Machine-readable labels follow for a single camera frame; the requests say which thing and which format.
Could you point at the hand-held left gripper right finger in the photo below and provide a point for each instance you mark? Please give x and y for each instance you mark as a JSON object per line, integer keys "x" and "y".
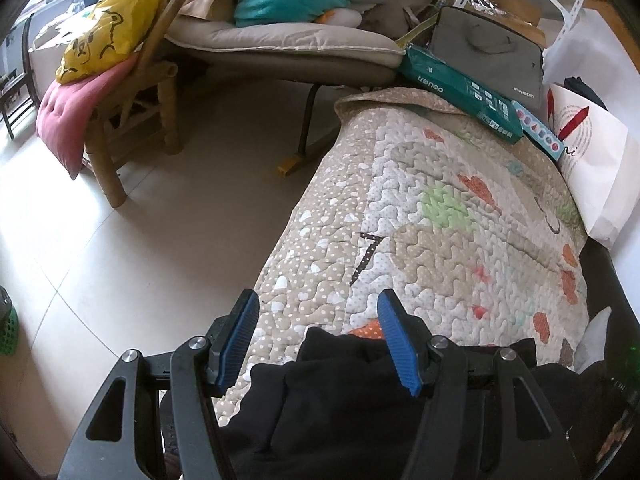
{"x": 397, "y": 347}

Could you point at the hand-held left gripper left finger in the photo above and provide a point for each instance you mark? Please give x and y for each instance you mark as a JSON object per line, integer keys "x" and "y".
{"x": 237, "y": 340}

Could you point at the black pants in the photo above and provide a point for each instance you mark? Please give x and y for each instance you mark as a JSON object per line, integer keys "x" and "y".
{"x": 340, "y": 410}

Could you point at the patterned quilted blanket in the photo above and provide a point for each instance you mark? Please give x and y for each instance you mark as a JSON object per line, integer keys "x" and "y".
{"x": 430, "y": 240}

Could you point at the green plastic basket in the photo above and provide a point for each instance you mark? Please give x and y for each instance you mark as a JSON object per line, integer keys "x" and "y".
{"x": 7, "y": 327}

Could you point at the bamboo chair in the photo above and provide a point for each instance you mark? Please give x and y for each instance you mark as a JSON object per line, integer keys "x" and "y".
{"x": 135, "y": 105}

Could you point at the blue box with dots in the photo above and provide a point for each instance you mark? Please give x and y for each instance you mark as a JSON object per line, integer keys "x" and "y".
{"x": 537, "y": 127}

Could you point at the teal cardboard box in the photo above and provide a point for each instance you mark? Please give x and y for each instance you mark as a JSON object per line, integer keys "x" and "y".
{"x": 462, "y": 92}

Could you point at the white paper bag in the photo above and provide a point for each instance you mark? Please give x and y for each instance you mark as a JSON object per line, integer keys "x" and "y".
{"x": 595, "y": 160}

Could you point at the pink cushion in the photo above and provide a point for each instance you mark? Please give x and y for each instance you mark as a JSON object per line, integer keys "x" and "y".
{"x": 75, "y": 110}

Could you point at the beige cushioned lounge chair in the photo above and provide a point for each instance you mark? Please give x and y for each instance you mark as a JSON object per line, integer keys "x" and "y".
{"x": 280, "y": 45}

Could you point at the grey laptop bag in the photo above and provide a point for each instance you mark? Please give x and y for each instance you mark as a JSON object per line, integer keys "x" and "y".
{"x": 487, "y": 55}

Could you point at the dark wooden chair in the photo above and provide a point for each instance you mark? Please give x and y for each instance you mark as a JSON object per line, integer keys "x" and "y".
{"x": 15, "y": 90}

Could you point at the yellow plastic bag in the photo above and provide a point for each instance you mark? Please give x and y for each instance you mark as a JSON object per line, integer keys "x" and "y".
{"x": 107, "y": 30}

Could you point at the teal cloth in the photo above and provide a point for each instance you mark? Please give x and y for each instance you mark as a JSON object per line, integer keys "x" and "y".
{"x": 285, "y": 2}

